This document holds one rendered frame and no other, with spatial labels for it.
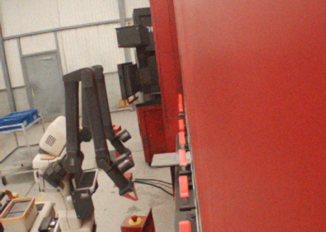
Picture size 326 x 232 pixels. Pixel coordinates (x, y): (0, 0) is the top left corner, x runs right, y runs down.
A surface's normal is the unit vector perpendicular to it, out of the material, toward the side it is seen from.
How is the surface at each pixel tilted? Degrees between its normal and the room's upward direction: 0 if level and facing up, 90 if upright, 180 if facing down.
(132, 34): 90
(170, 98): 90
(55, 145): 90
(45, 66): 90
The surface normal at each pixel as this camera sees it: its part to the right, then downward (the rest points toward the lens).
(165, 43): -0.04, 0.22
